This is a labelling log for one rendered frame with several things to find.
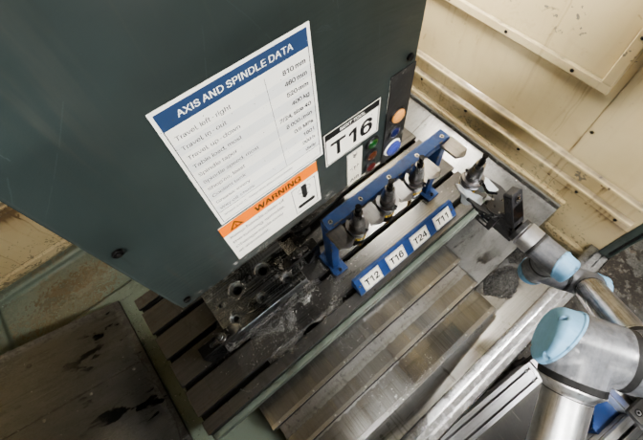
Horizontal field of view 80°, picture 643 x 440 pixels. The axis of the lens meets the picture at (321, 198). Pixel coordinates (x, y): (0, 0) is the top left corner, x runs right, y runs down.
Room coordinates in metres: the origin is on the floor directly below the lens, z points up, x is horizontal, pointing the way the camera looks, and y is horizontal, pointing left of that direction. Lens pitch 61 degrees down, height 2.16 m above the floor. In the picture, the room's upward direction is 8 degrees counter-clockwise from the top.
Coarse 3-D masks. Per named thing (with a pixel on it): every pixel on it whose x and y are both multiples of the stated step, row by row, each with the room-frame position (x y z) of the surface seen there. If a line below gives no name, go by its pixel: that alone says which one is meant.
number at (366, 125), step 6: (372, 114) 0.34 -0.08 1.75; (366, 120) 0.34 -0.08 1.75; (372, 120) 0.34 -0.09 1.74; (354, 126) 0.33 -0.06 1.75; (360, 126) 0.33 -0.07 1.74; (366, 126) 0.34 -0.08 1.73; (372, 126) 0.35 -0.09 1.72; (348, 132) 0.32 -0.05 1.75; (354, 132) 0.33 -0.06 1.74; (360, 132) 0.33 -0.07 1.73; (366, 132) 0.34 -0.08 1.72; (348, 138) 0.32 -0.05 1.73; (354, 138) 0.33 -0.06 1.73; (360, 138) 0.33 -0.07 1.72; (348, 144) 0.32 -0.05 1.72
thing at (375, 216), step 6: (366, 204) 0.48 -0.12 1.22; (372, 204) 0.48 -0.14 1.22; (366, 210) 0.46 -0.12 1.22; (372, 210) 0.46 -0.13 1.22; (378, 210) 0.46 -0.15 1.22; (366, 216) 0.44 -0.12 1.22; (372, 216) 0.44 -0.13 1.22; (378, 216) 0.44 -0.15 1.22; (384, 216) 0.44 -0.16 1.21; (372, 222) 0.43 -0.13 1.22; (378, 222) 0.42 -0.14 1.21
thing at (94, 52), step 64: (0, 0) 0.20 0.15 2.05; (64, 0) 0.21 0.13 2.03; (128, 0) 0.23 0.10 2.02; (192, 0) 0.25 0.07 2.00; (256, 0) 0.27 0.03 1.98; (320, 0) 0.31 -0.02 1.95; (384, 0) 0.35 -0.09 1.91; (0, 64) 0.19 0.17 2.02; (64, 64) 0.20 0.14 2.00; (128, 64) 0.22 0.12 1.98; (192, 64) 0.24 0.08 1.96; (320, 64) 0.30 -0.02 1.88; (384, 64) 0.35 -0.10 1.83; (0, 128) 0.17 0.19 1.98; (64, 128) 0.19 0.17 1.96; (128, 128) 0.20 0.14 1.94; (384, 128) 0.36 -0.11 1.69; (0, 192) 0.16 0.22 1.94; (64, 192) 0.17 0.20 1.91; (128, 192) 0.19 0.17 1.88; (192, 192) 0.21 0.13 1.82; (128, 256) 0.16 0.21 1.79; (192, 256) 0.19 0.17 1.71
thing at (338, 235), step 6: (336, 228) 0.42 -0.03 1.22; (342, 228) 0.42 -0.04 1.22; (330, 234) 0.41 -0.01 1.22; (336, 234) 0.40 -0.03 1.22; (342, 234) 0.40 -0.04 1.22; (348, 234) 0.40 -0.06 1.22; (330, 240) 0.39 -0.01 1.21; (336, 240) 0.39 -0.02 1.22; (342, 240) 0.39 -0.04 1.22; (348, 240) 0.38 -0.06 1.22; (336, 246) 0.37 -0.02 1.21; (342, 246) 0.37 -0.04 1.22; (348, 246) 0.37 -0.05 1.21
